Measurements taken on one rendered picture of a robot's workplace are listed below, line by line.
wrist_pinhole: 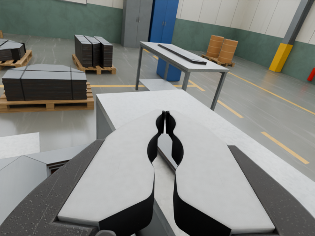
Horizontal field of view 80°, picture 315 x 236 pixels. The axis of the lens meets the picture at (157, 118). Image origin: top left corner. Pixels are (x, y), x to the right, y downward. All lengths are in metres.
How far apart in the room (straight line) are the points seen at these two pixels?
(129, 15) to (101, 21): 1.18
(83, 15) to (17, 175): 7.77
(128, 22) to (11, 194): 7.58
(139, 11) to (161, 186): 7.81
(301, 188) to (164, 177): 0.49
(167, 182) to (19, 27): 8.28
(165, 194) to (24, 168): 0.63
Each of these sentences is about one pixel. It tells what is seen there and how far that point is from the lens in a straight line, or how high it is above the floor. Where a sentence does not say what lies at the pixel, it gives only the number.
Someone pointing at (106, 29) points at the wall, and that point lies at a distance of 8.61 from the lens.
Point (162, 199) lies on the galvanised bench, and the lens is 0.59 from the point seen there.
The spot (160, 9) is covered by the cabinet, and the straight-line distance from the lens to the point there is 8.50.
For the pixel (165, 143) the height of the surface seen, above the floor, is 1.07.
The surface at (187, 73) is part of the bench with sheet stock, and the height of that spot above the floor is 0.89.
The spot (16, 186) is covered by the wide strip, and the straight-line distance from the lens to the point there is 0.94.
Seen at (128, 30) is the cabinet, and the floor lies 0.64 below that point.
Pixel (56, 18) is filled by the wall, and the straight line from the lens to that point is 8.45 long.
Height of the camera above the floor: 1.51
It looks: 30 degrees down
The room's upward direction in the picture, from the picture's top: 10 degrees clockwise
